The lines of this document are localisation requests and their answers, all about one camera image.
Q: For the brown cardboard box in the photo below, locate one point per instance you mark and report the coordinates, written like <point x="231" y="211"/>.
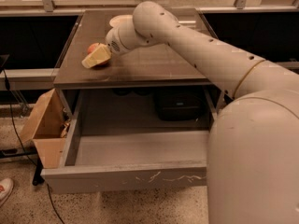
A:
<point x="45" y="129"/>

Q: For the grey drawer cabinet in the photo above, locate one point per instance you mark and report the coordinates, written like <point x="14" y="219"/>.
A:
<point x="121" y="93"/>

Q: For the red apple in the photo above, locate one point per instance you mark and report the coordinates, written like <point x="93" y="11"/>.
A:
<point x="92" y="47"/>

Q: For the open grey top drawer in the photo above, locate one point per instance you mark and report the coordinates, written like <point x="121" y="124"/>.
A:
<point x="118" y="143"/>

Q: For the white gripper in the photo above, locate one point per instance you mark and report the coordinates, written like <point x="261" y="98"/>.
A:
<point x="112" y="43"/>

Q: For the black box under cabinet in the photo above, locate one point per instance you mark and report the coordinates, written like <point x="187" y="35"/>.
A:
<point x="179" y="103"/>

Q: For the white red sneaker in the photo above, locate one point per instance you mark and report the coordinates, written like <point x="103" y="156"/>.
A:
<point x="6" y="187"/>

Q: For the white bowl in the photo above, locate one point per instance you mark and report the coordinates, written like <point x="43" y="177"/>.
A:
<point x="119" y="20"/>

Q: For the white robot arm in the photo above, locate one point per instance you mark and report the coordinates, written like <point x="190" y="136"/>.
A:
<point x="253" y="150"/>

